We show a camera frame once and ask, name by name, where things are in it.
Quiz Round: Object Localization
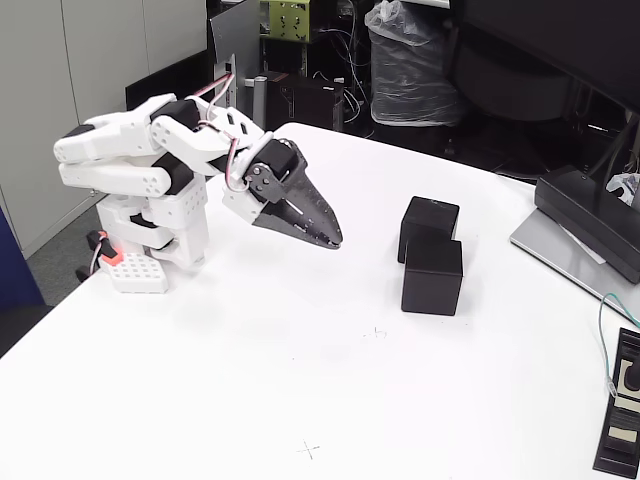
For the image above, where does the bin with clear plastic bag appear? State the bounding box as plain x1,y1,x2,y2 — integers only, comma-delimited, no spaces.
363,0,464,129

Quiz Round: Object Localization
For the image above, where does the grey cabinet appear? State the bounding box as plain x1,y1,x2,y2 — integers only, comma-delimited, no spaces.
0,0,209,261

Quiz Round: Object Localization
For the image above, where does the black cube block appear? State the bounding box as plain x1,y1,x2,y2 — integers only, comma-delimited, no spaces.
397,195,461,265
400,239,465,317

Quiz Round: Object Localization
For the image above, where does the black flat device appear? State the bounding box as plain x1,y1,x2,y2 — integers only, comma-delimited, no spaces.
592,327,640,479

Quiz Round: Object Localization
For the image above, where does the black office chair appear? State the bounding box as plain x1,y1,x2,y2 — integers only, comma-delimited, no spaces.
447,22,576,124

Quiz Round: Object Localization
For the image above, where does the silver monitor stand base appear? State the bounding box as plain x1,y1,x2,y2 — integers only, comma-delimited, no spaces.
508,207,640,326

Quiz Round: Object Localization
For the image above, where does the red white servo cable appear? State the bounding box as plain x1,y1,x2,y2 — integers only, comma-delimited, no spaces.
192,72,251,195

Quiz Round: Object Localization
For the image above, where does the grey metal post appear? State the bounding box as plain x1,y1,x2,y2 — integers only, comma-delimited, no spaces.
244,74,269,133

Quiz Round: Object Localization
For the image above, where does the orange clamp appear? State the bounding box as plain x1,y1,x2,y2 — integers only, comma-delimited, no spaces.
87,230,125,266

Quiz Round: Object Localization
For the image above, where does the blue partition panel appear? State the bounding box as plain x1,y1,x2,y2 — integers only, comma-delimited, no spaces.
0,207,46,311

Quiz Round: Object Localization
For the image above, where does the small clear plastic bag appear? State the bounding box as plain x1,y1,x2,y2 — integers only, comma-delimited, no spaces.
605,172,640,206

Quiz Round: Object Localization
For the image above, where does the black box on stand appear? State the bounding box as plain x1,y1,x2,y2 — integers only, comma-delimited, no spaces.
533,165,640,285

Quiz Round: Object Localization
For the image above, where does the green cable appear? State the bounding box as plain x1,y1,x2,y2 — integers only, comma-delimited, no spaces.
598,292,640,396

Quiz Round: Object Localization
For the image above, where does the green metal box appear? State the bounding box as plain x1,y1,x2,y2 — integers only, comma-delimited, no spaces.
258,0,312,45

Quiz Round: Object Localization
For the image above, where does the grey desktop computer tower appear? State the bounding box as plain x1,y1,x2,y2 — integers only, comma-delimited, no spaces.
207,0,264,132

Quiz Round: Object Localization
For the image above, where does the black flat panel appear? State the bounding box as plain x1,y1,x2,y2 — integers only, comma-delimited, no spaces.
124,49,216,112

